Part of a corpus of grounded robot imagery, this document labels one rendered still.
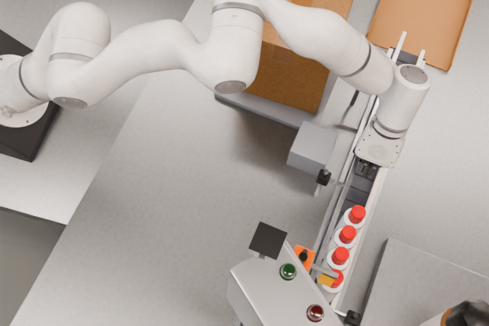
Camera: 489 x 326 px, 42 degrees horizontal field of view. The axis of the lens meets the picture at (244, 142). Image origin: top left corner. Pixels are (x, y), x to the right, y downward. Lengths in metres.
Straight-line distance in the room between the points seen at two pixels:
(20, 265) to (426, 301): 1.54
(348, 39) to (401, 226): 0.70
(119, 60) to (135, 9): 0.69
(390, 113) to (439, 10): 0.70
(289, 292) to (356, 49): 0.47
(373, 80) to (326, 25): 0.20
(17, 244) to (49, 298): 0.97
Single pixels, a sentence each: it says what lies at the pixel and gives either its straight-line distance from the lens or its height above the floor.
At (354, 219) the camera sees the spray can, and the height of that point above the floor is 1.07.
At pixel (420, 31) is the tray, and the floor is 0.83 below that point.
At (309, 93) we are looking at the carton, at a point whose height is 0.95.
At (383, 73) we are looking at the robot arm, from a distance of 1.29.
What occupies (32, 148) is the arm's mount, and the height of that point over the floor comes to 0.87.
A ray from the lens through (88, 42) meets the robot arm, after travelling 1.39.
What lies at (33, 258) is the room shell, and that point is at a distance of 2.57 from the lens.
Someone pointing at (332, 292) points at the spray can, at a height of 1.04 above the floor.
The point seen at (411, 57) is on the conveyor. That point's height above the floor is 0.88.
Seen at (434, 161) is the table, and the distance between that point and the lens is 1.82.
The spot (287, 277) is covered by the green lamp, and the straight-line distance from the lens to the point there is 0.95.
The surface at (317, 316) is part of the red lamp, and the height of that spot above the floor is 1.50.
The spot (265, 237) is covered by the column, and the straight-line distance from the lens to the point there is 0.95.
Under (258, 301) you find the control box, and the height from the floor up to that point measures 1.47.
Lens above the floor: 2.40
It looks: 65 degrees down
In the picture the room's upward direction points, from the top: 7 degrees clockwise
